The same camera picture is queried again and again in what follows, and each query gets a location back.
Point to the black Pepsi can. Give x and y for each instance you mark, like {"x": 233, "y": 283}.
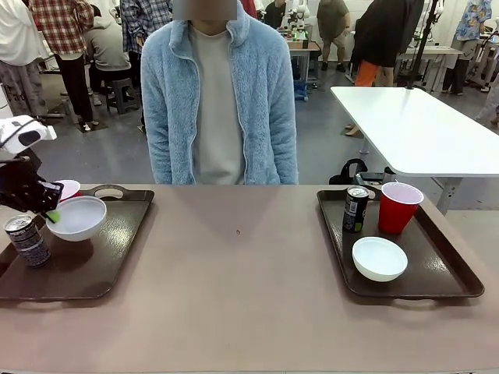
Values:
{"x": 354, "y": 214}

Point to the wooden background workbench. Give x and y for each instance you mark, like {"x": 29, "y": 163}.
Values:
{"x": 304, "y": 48}

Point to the person's right forearm blue sleeve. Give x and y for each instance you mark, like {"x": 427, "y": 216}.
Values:
{"x": 160, "y": 156}

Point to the large red plastic cup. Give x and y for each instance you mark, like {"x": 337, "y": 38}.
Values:
{"x": 397, "y": 214}
{"x": 70, "y": 189}

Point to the person in blue plaid shirt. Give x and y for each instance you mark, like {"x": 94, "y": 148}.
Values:
{"x": 136, "y": 19}

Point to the person in floral shirt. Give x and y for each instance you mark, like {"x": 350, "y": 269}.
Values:
{"x": 469, "y": 27}

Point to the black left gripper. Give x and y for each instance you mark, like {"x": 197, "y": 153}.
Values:
{"x": 27, "y": 187}

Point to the dark brown serving tray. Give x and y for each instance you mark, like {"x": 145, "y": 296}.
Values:
{"x": 436, "y": 265}
{"x": 97, "y": 265}

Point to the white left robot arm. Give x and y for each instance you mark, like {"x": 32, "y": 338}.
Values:
{"x": 15, "y": 136}

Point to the grey plastic stool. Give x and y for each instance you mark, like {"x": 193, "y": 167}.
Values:
{"x": 122, "y": 93}

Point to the person in red plaid shirt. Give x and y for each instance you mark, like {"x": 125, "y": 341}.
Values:
{"x": 66, "y": 39}

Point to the black white speckled can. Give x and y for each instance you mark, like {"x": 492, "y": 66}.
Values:
{"x": 29, "y": 245}

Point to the seated person in grey hoodie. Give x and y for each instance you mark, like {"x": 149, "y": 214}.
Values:
{"x": 107, "y": 50}

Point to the person in blue fleece jacket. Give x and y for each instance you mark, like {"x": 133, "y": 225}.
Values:
{"x": 218, "y": 117}

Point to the white folding table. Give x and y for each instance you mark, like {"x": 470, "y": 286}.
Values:
{"x": 409, "y": 128}

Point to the person in olive shirt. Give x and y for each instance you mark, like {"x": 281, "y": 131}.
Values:
{"x": 331, "y": 23}

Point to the black bag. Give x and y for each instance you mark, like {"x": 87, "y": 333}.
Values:
{"x": 345, "y": 173}

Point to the white bowl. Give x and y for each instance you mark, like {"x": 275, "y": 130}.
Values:
{"x": 380, "y": 259}
{"x": 82, "y": 222}

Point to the person in white top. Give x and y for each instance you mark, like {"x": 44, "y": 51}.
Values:
{"x": 17, "y": 50}

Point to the person with orange shorts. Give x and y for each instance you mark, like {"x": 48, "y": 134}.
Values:
{"x": 384, "y": 35}

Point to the person's left forearm blue sleeve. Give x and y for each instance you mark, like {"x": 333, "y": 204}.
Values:
{"x": 282, "y": 156}

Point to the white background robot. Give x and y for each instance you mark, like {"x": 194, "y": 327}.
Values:
{"x": 298, "y": 15}

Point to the black tripod pole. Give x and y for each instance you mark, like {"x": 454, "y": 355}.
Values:
{"x": 425, "y": 35}

